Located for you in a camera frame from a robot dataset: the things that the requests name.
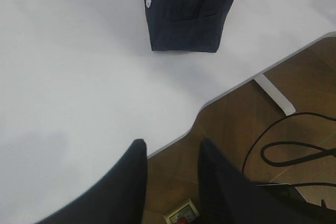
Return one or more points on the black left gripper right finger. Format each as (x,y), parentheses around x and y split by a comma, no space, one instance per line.
(227,196)

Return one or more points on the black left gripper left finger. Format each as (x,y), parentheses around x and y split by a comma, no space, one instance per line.
(118,197)

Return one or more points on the dark navy fabric lunch bag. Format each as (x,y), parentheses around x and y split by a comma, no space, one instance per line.
(186,25)

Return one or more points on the white table leg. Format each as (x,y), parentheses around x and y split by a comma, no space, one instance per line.
(274,93)

